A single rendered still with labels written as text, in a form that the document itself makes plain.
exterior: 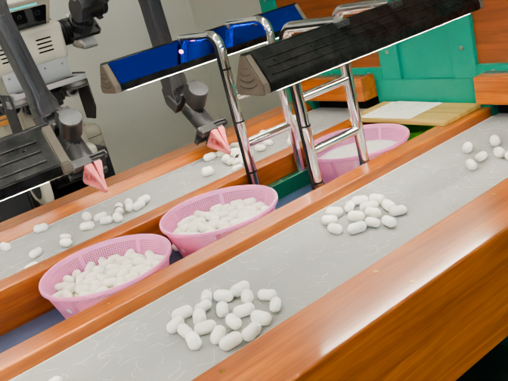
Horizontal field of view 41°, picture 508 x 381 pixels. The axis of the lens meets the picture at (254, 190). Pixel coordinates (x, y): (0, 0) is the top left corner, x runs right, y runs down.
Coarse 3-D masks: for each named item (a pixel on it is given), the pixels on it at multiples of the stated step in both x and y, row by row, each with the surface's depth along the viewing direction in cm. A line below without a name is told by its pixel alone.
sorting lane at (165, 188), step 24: (312, 120) 213; (336, 120) 206; (192, 168) 195; (216, 168) 189; (144, 192) 184; (168, 192) 178; (72, 216) 179; (24, 240) 169; (48, 240) 165; (72, 240) 160; (0, 264) 157; (24, 264) 153
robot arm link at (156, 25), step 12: (144, 0) 189; (156, 0) 190; (144, 12) 192; (156, 12) 191; (156, 24) 192; (156, 36) 193; (168, 36) 194; (180, 72) 199; (168, 84) 198; (180, 84) 200
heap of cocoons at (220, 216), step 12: (228, 204) 157; (240, 204) 155; (252, 204) 153; (264, 204) 153; (192, 216) 155; (204, 216) 155; (216, 216) 151; (228, 216) 150; (240, 216) 148; (252, 216) 146; (180, 228) 149; (192, 228) 148; (204, 228) 148; (216, 228) 148; (216, 240) 139
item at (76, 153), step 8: (72, 144) 172; (80, 144) 172; (72, 152) 171; (80, 152) 171; (88, 152) 172; (96, 152) 171; (104, 152) 172; (72, 160) 172; (104, 160) 175; (72, 176) 171; (80, 176) 173
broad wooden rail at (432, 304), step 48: (432, 240) 110; (480, 240) 106; (336, 288) 103; (384, 288) 99; (432, 288) 98; (480, 288) 106; (288, 336) 93; (336, 336) 90; (384, 336) 93; (432, 336) 100; (480, 336) 107
